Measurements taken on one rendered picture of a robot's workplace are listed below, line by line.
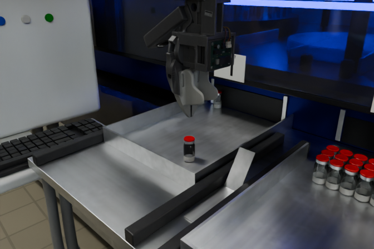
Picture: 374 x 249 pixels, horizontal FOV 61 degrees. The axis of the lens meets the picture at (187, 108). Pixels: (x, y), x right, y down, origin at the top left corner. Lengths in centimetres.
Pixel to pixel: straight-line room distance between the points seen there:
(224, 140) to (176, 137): 10
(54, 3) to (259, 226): 77
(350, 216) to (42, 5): 85
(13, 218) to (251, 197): 171
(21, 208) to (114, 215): 166
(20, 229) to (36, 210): 16
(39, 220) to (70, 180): 141
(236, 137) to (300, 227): 28
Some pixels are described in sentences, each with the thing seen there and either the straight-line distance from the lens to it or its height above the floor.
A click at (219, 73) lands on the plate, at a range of 76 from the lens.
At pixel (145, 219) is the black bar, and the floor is 90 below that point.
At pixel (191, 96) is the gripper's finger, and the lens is 53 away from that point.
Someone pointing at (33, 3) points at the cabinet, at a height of 115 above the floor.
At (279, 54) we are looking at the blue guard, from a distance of 67.
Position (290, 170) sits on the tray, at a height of 89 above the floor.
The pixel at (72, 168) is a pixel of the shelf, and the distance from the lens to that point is 63.
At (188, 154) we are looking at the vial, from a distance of 60.
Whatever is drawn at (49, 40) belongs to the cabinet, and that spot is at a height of 105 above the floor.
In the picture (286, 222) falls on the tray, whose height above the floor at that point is 88.
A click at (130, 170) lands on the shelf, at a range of 59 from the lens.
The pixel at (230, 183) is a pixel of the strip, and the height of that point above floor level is 89.
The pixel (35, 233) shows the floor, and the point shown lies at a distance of 193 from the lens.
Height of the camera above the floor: 119
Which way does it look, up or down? 21 degrees down
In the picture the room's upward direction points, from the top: straight up
